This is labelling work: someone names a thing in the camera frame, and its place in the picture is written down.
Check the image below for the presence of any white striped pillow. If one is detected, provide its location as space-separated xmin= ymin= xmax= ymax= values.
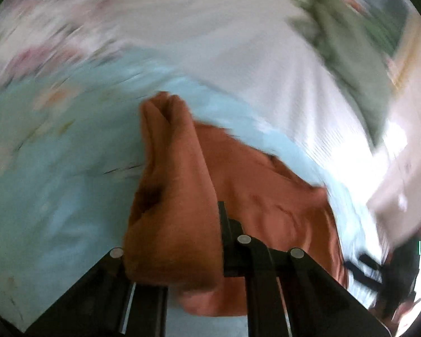
xmin=111 ymin=0 xmax=381 ymax=199

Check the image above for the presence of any green cloth on bed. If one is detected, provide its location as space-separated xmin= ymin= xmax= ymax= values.
xmin=289 ymin=0 xmax=409 ymax=149

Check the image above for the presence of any light blue floral duvet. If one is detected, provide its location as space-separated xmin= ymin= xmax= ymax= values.
xmin=0 ymin=49 xmax=383 ymax=331

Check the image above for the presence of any rust orange knit sweater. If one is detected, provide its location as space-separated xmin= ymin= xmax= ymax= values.
xmin=124 ymin=92 xmax=348 ymax=316

